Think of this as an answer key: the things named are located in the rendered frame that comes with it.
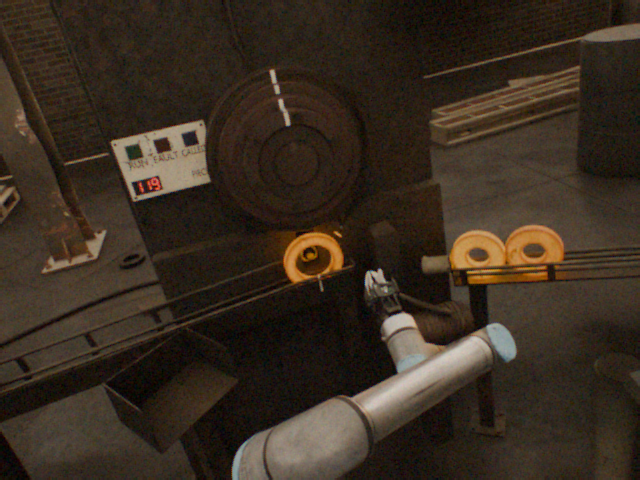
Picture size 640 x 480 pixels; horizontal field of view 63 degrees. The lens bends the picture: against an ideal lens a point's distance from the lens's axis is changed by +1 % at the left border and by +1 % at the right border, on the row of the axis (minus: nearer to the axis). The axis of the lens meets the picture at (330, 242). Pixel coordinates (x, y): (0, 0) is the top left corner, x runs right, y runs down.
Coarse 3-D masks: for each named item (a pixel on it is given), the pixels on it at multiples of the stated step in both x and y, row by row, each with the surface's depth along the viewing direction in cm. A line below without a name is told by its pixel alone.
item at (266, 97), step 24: (264, 96) 136; (288, 96) 136; (312, 96) 139; (240, 120) 137; (336, 120) 141; (240, 144) 138; (360, 144) 148; (240, 168) 140; (240, 192) 145; (336, 192) 150; (264, 216) 149; (288, 216) 151; (312, 216) 153
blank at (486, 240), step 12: (456, 240) 160; (468, 240) 156; (480, 240) 155; (492, 240) 153; (456, 252) 159; (492, 252) 155; (456, 264) 161; (468, 264) 160; (480, 264) 160; (492, 264) 157; (504, 264) 156; (480, 276) 160; (492, 276) 159
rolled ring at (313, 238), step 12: (300, 240) 160; (312, 240) 161; (324, 240) 162; (288, 252) 161; (336, 252) 164; (288, 264) 162; (336, 264) 166; (288, 276) 164; (300, 276) 165; (312, 276) 169
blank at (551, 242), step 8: (512, 232) 153; (520, 232) 149; (528, 232) 148; (536, 232) 147; (544, 232) 147; (552, 232) 148; (512, 240) 151; (520, 240) 150; (528, 240) 149; (536, 240) 149; (544, 240) 148; (552, 240) 147; (560, 240) 148; (512, 248) 152; (520, 248) 151; (544, 248) 149; (552, 248) 148; (560, 248) 147; (512, 256) 153; (520, 256) 153; (544, 256) 151; (552, 256) 149; (560, 256) 148; (544, 272) 152
